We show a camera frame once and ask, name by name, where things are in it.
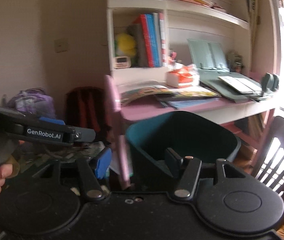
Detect white bookshelf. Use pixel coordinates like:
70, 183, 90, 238
106, 0, 280, 80

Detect purple grey backpack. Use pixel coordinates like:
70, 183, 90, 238
6, 87, 57, 120

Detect open white booklet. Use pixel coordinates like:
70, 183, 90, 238
217, 75, 262, 95

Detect row of upright books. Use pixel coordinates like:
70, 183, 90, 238
128, 12, 168, 68

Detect grey green desk gadget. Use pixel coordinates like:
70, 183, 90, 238
261, 72, 280, 96

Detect grey green folder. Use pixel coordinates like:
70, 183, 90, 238
197, 69, 272, 103

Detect grey wrapper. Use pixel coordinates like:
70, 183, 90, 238
39, 141, 105, 162

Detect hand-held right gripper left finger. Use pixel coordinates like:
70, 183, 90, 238
41, 147, 113, 202

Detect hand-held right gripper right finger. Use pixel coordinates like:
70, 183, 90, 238
164, 147, 243, 198

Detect pink desk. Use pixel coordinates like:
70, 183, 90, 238
104, 74, 278, 190

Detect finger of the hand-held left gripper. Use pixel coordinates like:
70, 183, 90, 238
74, 127, 96, 142
39, 117, 66, 126

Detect dark wooden chair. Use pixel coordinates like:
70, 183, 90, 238
250, 116, 284, 208

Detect dark green deer-print bin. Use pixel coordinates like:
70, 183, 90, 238
125, 111, 242, 180

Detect small white timer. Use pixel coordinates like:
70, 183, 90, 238
113, 55, 132, 70

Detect yellow plush toy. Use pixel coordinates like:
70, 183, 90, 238
114, 32, 138, 57

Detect spread colourful magazines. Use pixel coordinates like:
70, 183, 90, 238
120, 85, 223, 109

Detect pale green book stand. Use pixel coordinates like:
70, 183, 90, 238
186, 38, 230, 71

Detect red black backpack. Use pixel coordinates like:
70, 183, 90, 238
64, 86, 111, 143

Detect orange white tissue pack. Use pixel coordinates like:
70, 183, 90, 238
166, 64, 200, 88

